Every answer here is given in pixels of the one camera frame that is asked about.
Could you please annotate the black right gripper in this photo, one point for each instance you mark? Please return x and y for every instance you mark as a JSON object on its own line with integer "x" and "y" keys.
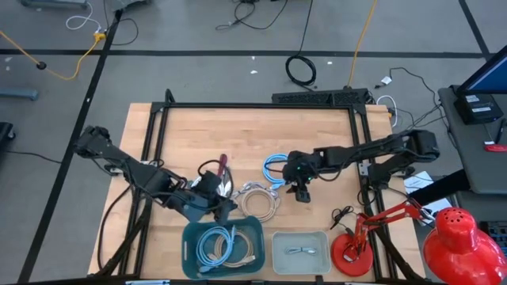
{"x": 301, "y": 166}

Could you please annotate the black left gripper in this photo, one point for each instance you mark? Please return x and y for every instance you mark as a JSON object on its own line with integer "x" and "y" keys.
{"x": 200, "y": 206}

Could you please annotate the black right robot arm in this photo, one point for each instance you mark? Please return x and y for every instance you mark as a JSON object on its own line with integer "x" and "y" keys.
{"x": 376, "y": 148}

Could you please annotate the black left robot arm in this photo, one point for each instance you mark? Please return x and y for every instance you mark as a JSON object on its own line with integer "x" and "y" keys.
{"x": 146, "y": 178}

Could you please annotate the teal plastic bin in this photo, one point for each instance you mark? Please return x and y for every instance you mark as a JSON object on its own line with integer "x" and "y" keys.
{"x": 189, "y": 253}

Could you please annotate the light grey plastic bin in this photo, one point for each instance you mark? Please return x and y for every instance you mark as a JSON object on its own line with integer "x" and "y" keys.
{"x": 301, "y": 265}

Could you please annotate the white paper sheet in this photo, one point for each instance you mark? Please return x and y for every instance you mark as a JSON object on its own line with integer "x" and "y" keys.
{"x": 420, "y": 183}

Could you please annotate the black desk beam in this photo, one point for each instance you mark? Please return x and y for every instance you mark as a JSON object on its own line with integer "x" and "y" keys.
{"x": 439, "y": 188}

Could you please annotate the white power adapter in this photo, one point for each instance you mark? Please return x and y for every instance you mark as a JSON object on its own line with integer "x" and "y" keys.
{"x": 386, "y": 80}

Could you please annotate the red desk lamp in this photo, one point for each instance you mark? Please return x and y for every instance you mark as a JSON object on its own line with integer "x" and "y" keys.
{"x": 459, "y": 245}

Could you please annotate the grey side desk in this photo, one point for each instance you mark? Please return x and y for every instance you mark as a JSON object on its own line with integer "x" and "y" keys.
{"x": 475, "y": 166}

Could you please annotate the black mini computer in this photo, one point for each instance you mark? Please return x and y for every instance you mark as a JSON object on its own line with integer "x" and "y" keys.
{"x": 475, "y": 109}

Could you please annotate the black electronic device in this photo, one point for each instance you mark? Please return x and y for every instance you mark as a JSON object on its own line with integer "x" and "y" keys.
{"x": 495, "y": 231}

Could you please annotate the red tool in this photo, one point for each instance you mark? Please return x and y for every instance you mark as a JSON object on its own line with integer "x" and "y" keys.
{"x": 497, "y": 148}

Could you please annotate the black pen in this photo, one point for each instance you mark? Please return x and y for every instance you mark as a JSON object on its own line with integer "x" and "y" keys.
{"x": 501, "y": 130}

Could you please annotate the computer monitor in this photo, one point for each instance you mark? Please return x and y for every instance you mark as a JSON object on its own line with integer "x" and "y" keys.
{"x": 491, "y": 77}

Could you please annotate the black caster base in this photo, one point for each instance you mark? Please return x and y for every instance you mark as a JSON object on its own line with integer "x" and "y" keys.
{"x": 6, "y": 134}

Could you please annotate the black floor outlet disc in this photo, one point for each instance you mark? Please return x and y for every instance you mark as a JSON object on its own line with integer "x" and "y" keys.
{"x": 41, "y": 65}

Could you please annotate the grey table foot bar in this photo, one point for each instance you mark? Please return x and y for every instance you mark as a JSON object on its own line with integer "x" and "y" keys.
{"x": 17, "y": 94}

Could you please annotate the grey table leg base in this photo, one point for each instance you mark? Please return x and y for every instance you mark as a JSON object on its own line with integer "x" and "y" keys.
{"x": 51, "y": 3}

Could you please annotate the black aluminium table frame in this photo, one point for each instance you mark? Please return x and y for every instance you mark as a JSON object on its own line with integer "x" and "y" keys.
{"x": 257, "y": 105}

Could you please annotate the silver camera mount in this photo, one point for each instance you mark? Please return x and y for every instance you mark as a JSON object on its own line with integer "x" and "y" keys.
{"x": 146, "y": 282}

